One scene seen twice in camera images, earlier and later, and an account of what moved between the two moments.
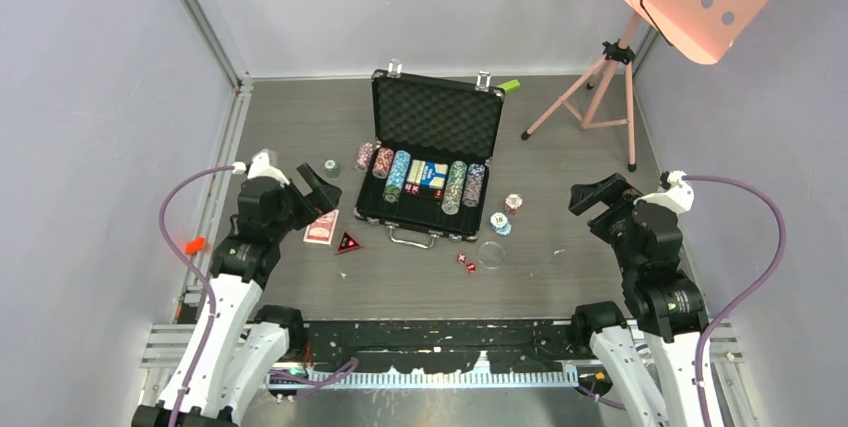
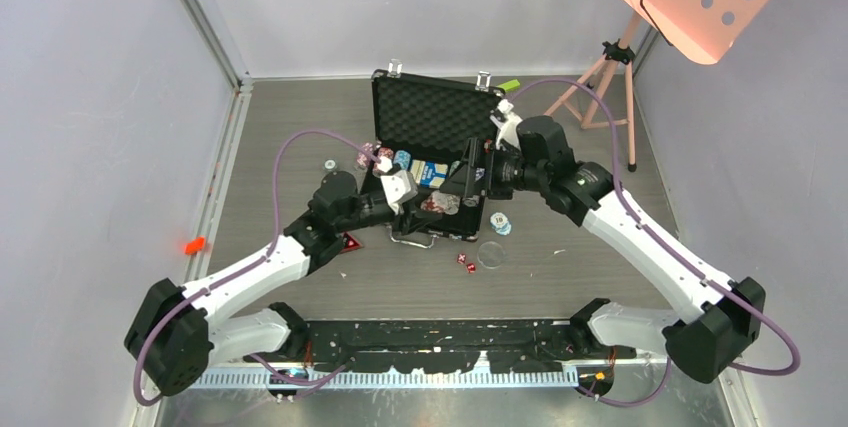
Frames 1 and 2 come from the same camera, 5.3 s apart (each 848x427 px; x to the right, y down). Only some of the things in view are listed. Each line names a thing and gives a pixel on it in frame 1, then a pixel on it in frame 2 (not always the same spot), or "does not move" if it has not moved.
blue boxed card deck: x=427 y=174 does not move
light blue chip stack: x=499 y=224 does not move
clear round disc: x=491 y=254 does not move
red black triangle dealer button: x=348 y=243 does not move
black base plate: x=442 y=346 does not move
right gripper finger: x=584 y=196 -> x=473 y=170
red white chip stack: x=512 y=202 -> x=441 y=202
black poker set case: x=432 y=141 does not move
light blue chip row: x=398 y=168 does not move
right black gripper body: x=619 y=213 -> x=507 y=172
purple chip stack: x=365 y=155 does not move
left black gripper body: x=300 y=210 -> x=400 y=221
